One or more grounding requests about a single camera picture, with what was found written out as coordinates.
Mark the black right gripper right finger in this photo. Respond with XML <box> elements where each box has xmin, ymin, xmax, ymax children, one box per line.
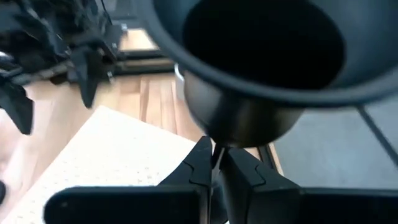
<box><xmin>219</xmin><ymin>147</ymin><xmax>398</xmax><ymax>224</ymax></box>

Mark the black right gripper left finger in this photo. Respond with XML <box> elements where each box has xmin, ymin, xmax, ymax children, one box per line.
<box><xmin>43</xmin><ymin>136</ymin><xmax>214</xmax><ymax>224</ymax></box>

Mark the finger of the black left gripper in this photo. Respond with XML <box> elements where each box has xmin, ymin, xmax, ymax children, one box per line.
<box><xmin>0</xmin><ymin>79</ymin><xmax>34</xmax><ymax>135</ymax></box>
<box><xmin>70</xmin><ymin>46</ymin><xmax>105</xmax><ymax>109</ymax></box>

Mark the black candlestick holder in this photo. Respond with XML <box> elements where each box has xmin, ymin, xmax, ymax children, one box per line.
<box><xmin>139</xmin><ymin>0</ymin><xmax>398</xmax><ymax>187</ymax></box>

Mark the white perforated shelf riser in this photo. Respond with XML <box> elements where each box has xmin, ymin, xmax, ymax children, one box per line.
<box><xmin>0</xmin><ymin>105</ymin><xmax>200</xmax><ymax>224</ymax></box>

